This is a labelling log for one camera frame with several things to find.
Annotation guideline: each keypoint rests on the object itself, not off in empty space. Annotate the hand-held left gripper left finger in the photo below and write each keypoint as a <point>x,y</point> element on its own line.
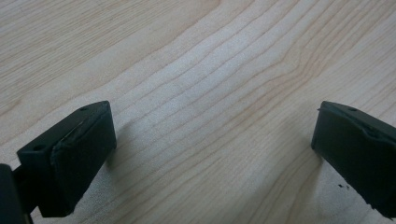
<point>74,155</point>

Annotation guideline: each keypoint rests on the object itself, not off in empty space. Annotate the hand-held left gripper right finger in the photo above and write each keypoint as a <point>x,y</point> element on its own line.
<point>355,155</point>

